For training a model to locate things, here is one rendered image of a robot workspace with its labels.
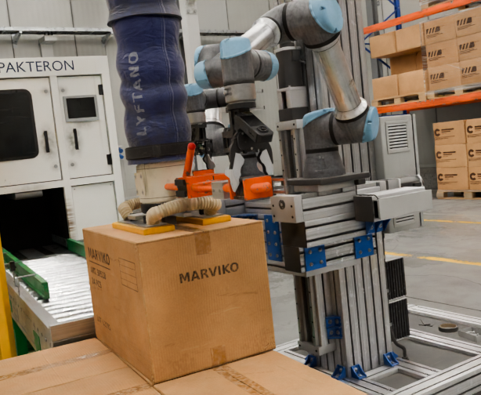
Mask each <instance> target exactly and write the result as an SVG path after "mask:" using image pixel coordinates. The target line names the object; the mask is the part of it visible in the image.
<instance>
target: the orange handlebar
mask: <svg viewBox="0 0 481 395"><path fill-rule="evenodd" d="M202 175H203V176H206V175H213V176H214V180H206V181H204V182H199V183H193V184H192V185H191V190H193V191H199V192H198V193H199V194H207V193H212V182H215V181H221V180H227V179H230V178H229V177H227V176H226V175H225V173H205V174H202ZM271 187H272V186H271V183H268V182H265V183H255V184H252V185H251V192H252V193H262V192H267V191H269V190H270V189H271ZM165 189H166V190H177V186H175V184H174V183H166V184H165ZM223 190H224V191H225V192H230V190H229V184H228V183H227V184H225V185H224V186H223Z"/></svg>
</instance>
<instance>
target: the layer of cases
mask: <svg viewBox="0 0 481 395"><path fill-rule="evenodd" d="M0 395H368V394H366V393H364V392H362V391H359V390H357V389H355V388H353V387H351V386H349V385H346V384H345V383H343V382H340V381H338V380H337V379H333V378H332V377H330V376H328V375H325V374H324V373H322V372H319V371H317V370H315V369H313V368H311V367H309V366H306V365H304V364H302V363H300V362H298V361H296V360H293V359H291V358H290V357H287V356H285V355H283V354H282V353H278V352H277V351H275V350H274V351H273V350H269V351H266V352H263V353H258V354H256V355H252V356H250V357H245V358H242V359H239V360H236V361H231V362H229V363H225V364H221V365H218V366H215V367H213V368H208V369H205V370H202V371H197V372H194V373H191V374H188V375H184V376H181V377H178V378H175V379H170V380H168V381H165V382H160V383H157V384H154V383H152V382H151V381H150V380H149V379H148V378H147V377H146V376H144V375H143V374H142V373H140V372H139V371H138V370H136V369H135V368H134V367H133V366H131V365H130V363H128V362H127V361H126V360H125V359H123V358H122V357H121V356H119V355H118V354H117V353H115V352H114V351H113V350H112V349H111V348H110V347H109V346H107V345H106V344H105V343H104V342H102V341H101V340H100V339H98V338H92V339H86V340H83V341H80V342H73V343H70V344H67V345H63V346H57V347H53V348H50V349H47V350H41V351H37V352H33V353H28V354H24V355H20V356H17V357H11V358H8V359H5V360H0Z"/></svg>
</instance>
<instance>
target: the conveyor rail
mask: <svg viewBox="0 0 481 395"><path fill-rule="evenodd" d="M5 275H6V282H7V288H8V293H9V299H10V300H11V303H12V308H13V312H11V315H12V318H13V320H14V321H15V322H16V323H17V325H18V326H19V328H20V330H21V331H22V332H23V333H24V335H25V336H26V337H27V339H28V341H29V342H30V344H31V345H32V346H33V347H34V349H35V350H36V345H35V344H34V333H33V330H34V331H35V332H36V333H37V334H38V336H39V338H40V344H41V350H47V349H50V348H52V347H51V340H50V335H49V325H50V324H55V323H59V322H58V321H57V320H56V319H55V318H54V317H53V316H52V315H51V314H50V313H49V312H48V311H47V310H46V309H45V308H44V307H43V306H42V305H41V304H40V303H39V302H38V301H37V300H36V299H35V298H34V297H33V296H32V295H31V294H30V293H29V292H28V291H27V290H26V289H25V288H24V287H23V286H22V285H21V284H20V287H19V290H20V296H19V292H18V287H15V285H14V279H13V277H12V276H11V275H10V274H9V273H8V272H7V271H5ZM36 352H37V350H36Z"/></svg>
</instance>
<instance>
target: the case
mask: <svg viewBox="0 0 481 395"><path fill-rule="evenodd" d="M173 225H175V230H173V231H169V232H164V233H159V234H151V235H146V236H143V235H140V234H134V233H131V232H128V231H124V230H119V229H114V228H113V227H112V224H107V225H102V226H92V227H87V228H83V229H82V233H83V238H84V245H85V256H86V262H87V268H88V275H89V286H90V292H91V298H92V309H93V316H94V321H95V328H96V337H97V338H98V339H100V340H101V341H102V342H104V343H105V344H106V345H107V346H109V347H110V348H111V349H112V350H113V351H114V352H115V353H117V354H118V355H119V356H121V357H122V358H123V359H125V360H126V361H127V362H128V363H130V365H131V366H133V367H134V368H135V369H136V370H138V371H139V372H140V373H142V374H143V375H144V376H146V377H147V378H148V379H149V380H150V381H151V382H152V383H154V384H157V383H160V382H165V381H168V380H170V379H175V378H178V377H181V376H184V375H188V374H191V373H194V372H197V371H202V370H205V369H208V368H213V367H215V366H218V365H221V364H225V363H229V362H231V361H236V360H239V359H242V358H245V357H250V356H252V355H256V354H258V353H263V352H266V351H269V350H273V349H276V343H275V335H274V327H273V314H272V306H271V298H270V291H269V277H268V270H267V261H266V248H265V240H264V233H263V225H262V220H254V219H241V218H233V217H231V221H228V222H223V223H214V224H209V225H205V226H202V225H197V224H191V223H182V222H177V224H173Z"/></svg>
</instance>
